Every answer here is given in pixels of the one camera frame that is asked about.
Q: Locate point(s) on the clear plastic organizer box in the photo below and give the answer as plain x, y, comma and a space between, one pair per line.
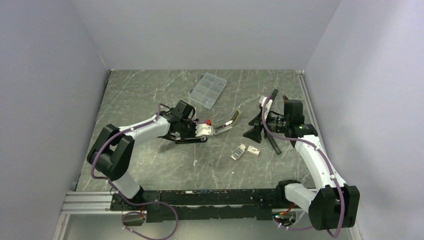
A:
207, 90

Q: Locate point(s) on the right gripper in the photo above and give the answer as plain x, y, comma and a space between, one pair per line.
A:
254, 133

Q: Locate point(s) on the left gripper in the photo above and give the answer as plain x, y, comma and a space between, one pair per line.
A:
193, 133

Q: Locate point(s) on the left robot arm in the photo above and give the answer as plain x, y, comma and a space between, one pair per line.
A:
112, 151

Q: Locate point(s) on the staple tray with staples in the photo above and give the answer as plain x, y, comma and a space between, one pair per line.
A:
238, 152

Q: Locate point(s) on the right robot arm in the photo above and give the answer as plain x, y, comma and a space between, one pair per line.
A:
333, 204

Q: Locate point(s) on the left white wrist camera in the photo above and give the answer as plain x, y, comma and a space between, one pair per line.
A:
204, 128

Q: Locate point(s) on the white staple box sleeve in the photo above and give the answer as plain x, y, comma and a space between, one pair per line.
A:
253, 150

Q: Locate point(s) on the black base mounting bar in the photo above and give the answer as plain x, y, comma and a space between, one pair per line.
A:
262, 204

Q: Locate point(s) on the aluminium extrusion rail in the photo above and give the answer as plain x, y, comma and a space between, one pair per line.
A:
87, 203

